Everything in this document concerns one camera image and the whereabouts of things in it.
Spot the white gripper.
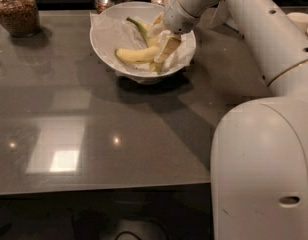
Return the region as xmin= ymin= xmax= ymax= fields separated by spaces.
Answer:
xmin=147 ymin=0 xmax=199 ymax=63

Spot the yellow ripe banana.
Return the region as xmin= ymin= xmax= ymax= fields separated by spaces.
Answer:
xmin=115 ymin=46 xmax=158 ymax=64

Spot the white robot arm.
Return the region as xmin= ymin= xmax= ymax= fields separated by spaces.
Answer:
xmin=164 ymin=0 xmax=308 ymax=240

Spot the white bowl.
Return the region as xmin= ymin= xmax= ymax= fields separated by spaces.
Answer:
xmin=90 ymin=2 xmax=196 ymax=84

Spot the white paper liner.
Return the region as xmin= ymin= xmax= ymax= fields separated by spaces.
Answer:
xmin=90 ymin=11 xmax=196 ymax=84

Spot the white folded paper stand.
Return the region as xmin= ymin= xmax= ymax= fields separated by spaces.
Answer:
xmin=198 ymin=1 xmax=239 ymax=32

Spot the stack of white cups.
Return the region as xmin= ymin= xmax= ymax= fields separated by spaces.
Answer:
xmin=287 ymin=12 xmax=308 ymax=36

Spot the left glass jar of grains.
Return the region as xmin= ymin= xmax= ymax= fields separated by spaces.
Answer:
xmin=0 ymin=0 xmax=41 ymax=37

